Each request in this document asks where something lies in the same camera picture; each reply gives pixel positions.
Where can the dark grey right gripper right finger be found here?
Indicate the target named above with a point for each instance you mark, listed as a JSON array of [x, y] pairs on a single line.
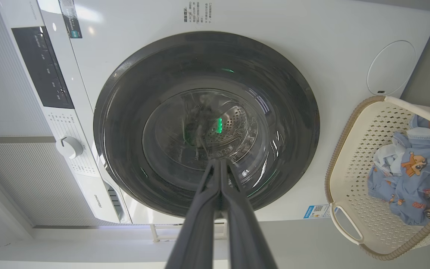
[[243, 224]]

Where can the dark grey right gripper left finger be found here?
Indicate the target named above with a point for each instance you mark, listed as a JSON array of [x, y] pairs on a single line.
[[200, 224]]

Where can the dark round glass washer door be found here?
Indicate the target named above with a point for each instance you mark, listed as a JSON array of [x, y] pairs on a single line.
[[133, 112]]

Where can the blue cartoon print garment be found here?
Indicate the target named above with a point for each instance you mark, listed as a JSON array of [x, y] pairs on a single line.
[[424, 186]]

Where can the steel perforated washer drum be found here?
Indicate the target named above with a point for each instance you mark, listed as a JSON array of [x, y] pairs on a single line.
[[233, 119]]

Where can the white washing machine dial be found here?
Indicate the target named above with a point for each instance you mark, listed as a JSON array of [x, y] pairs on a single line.
[[69, 147]]

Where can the white front-load washing machine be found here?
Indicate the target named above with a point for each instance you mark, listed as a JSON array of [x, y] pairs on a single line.
[[312, 37]]

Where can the black washer control display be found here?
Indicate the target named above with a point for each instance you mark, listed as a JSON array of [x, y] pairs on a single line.
[[43, 67]]

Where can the blue energy label sticker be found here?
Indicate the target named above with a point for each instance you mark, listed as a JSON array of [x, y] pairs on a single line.
[[316, 211]]

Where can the white detergent drawer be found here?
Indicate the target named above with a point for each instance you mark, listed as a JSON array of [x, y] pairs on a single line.
[[95, 194]]

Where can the cream perforated laundry basket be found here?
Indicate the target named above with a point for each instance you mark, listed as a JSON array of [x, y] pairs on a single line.
[[353, 179]]

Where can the round white filter cover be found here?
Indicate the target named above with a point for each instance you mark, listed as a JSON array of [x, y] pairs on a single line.
[[391, 69]]

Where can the black rectangular sticker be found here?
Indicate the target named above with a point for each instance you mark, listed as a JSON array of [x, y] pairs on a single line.
[[71, 18]]

